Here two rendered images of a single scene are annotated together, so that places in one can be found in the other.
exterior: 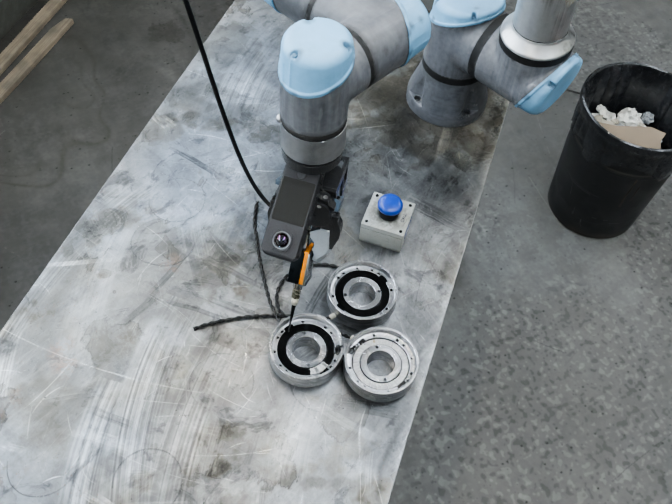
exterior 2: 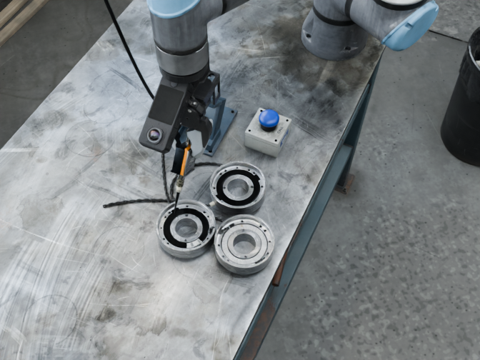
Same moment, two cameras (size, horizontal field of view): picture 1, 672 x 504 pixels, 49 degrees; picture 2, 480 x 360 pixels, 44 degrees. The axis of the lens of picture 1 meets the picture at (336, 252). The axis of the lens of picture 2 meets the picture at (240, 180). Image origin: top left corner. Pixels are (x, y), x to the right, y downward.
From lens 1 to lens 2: 16 cm
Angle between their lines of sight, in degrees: 6
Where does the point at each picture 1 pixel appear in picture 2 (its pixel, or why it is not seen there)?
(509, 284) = (399, 198)
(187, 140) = (121, 61)
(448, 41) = not seen: outside the picture
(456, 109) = (338, 46)
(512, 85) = (378, 25)
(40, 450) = not seen: outside the picture
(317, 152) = (181, 64)
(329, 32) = not seen: outside the picture
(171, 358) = (83, 227)
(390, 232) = (267, 141)
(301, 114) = (163, 31)
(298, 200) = (170, 103)
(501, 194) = (401, 125)
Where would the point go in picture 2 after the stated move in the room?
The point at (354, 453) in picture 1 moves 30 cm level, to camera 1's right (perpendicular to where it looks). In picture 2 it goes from (214, 313) to (395, 347)
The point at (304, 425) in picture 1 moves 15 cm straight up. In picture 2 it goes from (178, 287) to (170, 246)
